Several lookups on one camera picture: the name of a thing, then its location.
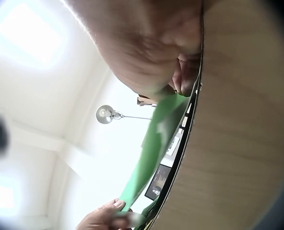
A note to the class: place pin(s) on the black framed picture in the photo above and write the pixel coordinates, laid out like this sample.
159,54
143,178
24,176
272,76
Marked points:
159,181

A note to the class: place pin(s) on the green paper sheet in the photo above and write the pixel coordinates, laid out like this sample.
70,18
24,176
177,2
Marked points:
153,148

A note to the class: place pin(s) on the black edged mat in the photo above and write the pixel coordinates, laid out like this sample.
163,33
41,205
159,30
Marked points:
180,143

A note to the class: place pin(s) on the person's left hand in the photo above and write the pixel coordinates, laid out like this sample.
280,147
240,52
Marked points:
96,219

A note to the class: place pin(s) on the white desk lamp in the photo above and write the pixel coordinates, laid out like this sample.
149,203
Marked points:
107,114

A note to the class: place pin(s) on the person's right fingers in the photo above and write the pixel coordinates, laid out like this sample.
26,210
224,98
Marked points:
183,76

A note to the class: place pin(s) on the white ceiling light panel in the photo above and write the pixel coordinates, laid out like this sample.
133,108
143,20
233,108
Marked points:
28,36

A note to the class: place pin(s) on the person's right hand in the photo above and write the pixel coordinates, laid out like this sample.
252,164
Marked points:
144,48

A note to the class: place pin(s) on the person's left thumb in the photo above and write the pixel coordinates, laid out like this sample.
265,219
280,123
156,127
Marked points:
113,207

